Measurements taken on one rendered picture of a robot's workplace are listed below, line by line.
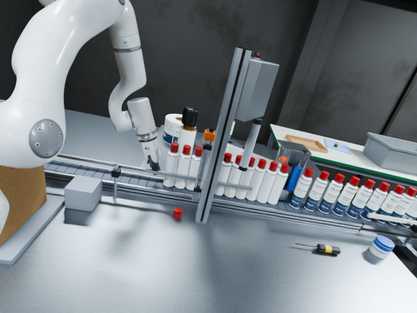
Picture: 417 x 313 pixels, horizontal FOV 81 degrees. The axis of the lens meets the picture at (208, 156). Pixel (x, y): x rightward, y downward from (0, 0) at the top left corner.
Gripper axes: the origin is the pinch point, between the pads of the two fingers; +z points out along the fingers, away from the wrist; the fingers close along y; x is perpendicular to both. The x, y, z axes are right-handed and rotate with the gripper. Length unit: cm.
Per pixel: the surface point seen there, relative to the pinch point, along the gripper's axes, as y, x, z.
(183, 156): -2.1, -13.3, -5.6
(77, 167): 1.5, 34.5, -5.8
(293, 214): -6, -59, 29
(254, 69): -17, -42, -38
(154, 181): 0.5, 2.2, 6.0
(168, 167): -2.5, -6.1, -1.5
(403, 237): -6, -112, 52
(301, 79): 215, -142, 11
